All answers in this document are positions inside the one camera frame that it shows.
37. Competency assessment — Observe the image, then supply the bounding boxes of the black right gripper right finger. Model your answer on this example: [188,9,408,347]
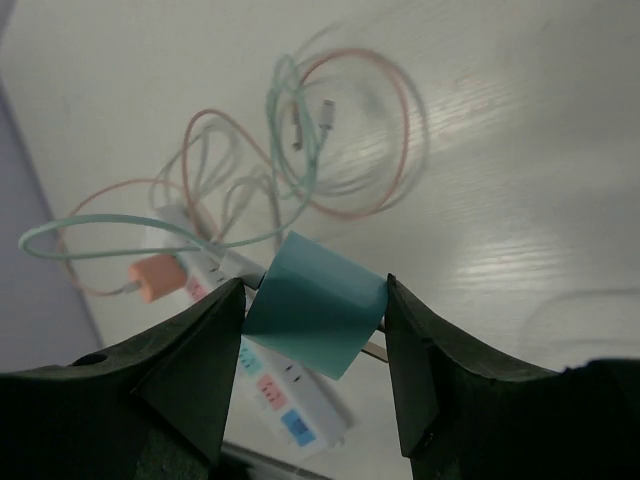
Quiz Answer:
[385,276,639,479]

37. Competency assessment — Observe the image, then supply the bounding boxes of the white multicolour power strip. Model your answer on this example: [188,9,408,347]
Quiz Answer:
[144,202,357,459]

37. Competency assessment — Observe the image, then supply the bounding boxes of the teal charger cable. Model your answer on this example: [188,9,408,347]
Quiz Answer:
[17,52,336,286]

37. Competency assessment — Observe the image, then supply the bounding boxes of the pink charger cable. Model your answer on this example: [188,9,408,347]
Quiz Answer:
[54,47,414,299]

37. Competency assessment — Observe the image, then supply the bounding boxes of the pink charger plug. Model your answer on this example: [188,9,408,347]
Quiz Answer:
[128,254,188,303]

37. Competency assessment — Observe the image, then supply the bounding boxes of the teal charger plug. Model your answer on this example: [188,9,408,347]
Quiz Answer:
[243,232,388,380]

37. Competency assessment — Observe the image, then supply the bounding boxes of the white power strip cord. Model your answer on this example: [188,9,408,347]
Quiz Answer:
[149,112,281,241]

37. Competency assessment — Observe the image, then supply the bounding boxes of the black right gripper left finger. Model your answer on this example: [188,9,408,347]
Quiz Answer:
[1,280,245,479]

